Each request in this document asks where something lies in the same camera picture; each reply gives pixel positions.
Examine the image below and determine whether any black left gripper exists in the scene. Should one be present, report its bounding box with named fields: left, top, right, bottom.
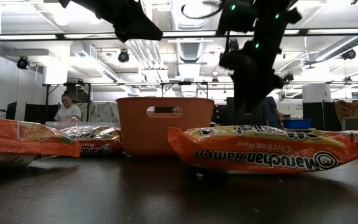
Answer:
left=59, top=0, right=163, bottom=43

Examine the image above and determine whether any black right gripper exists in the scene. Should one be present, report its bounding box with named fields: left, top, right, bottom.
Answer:
left=219, top=29, right=285, bottom=112

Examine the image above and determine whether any red Maruchan beef ramen pack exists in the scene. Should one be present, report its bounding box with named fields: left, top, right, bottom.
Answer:
left=60, top=125, right=124, bottom=156

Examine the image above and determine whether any black flat screen monitor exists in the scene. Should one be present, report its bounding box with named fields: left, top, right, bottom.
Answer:
left=226, top=96, right=269, bottom=126

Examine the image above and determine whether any black ceiling spotlight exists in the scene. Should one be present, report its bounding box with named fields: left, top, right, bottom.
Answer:
left=280, top=73, right=295, bottom=84
left=16, top=55, right=30, bottom=70
left=117, top=49, right=130, bottom=63
left=341, top=49, right=357, bottom=60

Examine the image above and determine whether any person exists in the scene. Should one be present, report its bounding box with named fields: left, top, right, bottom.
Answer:
left=261, top=96, right=285, bottom=130
left=53, top=92, right=83, bottom=123

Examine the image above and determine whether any blue storage box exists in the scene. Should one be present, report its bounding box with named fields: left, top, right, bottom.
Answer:
left=283, top=119, right=313, bottom=130

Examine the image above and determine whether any black beam with light strips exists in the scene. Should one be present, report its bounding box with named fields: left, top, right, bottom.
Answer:
left=0, top=28, right=358, bottom=42

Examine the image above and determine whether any white round column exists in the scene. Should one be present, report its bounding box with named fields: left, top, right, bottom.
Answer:
left=302, top=84, right=331, bottom=103

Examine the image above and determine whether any black partition panel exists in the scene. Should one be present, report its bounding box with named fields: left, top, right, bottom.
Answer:
left=302, top=101, right=335, bottom=131
left=6, top=101, right=60, bottom=123

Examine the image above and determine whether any orange patterned fabric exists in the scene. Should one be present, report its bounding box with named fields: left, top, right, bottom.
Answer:
left=334, top=100, right=358, bottom=125

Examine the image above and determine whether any orange plastic bin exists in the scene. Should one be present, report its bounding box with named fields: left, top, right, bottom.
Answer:
left=116, top=96, right=215, bottom=157

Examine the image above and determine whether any black metal truss stand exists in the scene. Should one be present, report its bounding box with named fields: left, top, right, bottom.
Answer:
left=42, top=81, right=209, bottom=125

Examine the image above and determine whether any silver round ceiling duct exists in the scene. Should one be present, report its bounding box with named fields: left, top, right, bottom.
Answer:
left=314, top=34, right=358, bottom=62
left=170, top=0, right=213, bottom=72

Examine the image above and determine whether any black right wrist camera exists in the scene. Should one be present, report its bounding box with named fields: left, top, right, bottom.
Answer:
left=218, top=0, right=258, bottom=35

